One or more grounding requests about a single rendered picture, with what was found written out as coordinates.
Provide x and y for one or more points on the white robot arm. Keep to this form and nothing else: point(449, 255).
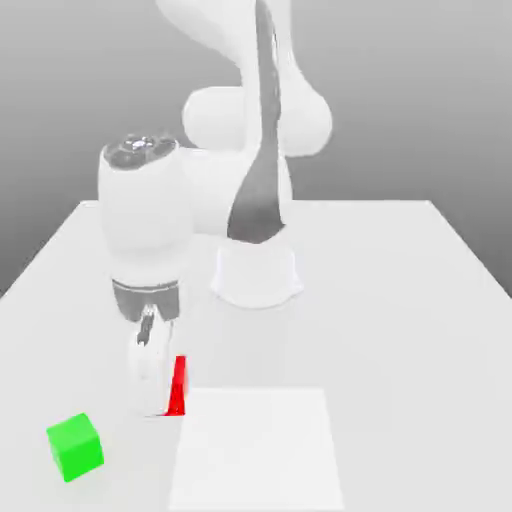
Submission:
point(144, 208)

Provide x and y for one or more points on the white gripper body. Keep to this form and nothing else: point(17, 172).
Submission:
point(148, 372)

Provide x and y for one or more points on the small red cube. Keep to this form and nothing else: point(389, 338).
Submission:
point(177, 392)

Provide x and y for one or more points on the small green cube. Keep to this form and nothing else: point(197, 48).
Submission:
point(75, 447)

